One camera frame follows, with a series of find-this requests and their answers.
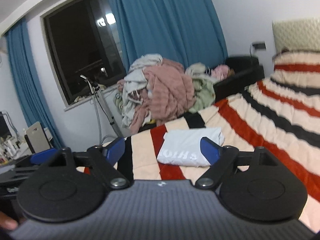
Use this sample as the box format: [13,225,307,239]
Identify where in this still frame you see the white t-shirt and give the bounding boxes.
[157,127,225,167]

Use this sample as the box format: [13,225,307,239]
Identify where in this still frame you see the grey white clothes pile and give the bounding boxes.
[121,54,163,128]

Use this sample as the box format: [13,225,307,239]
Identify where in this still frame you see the person's hand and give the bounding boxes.
[0,212,18,230]

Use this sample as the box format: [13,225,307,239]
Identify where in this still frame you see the white chair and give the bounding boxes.
[24,121,53,154]

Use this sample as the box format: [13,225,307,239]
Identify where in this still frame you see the white dressing table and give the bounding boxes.
[1,110,31,166]

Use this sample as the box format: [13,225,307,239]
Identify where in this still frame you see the garment steamer stand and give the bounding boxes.
[80,75,123,145]

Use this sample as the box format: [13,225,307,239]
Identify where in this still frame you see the green patterned blanket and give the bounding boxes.
[185,62,218,113]

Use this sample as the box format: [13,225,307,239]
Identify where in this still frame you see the pink fluffy blanket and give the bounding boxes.
[117,58,195,134]

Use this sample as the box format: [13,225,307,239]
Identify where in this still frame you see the pink small garment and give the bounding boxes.
[211,64,235,81]

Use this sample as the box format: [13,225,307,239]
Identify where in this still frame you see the striped fleece blanket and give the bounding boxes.
[75,77,320,227]

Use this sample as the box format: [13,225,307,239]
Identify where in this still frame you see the black armchair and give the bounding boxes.
[213,56,265,102]

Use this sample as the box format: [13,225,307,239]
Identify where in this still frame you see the left blue curtain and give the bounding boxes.
[5,18,64,148]

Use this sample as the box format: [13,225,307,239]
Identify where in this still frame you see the blue curtain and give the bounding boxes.
[5,18,64,148]
[109,0,228,69]

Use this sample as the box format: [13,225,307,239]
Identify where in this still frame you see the dark window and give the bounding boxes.
[43,0,126,105]

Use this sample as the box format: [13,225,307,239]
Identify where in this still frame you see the striped pillow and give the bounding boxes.
[271,50,319,96]

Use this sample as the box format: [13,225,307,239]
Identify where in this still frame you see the right blue curtain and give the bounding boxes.
[109,0,228,69]

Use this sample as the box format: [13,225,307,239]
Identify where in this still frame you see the cream quilted headboard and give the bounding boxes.
[272,18,319,53]

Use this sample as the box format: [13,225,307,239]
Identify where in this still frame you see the black wall socket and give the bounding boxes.
[249,42,266,57]

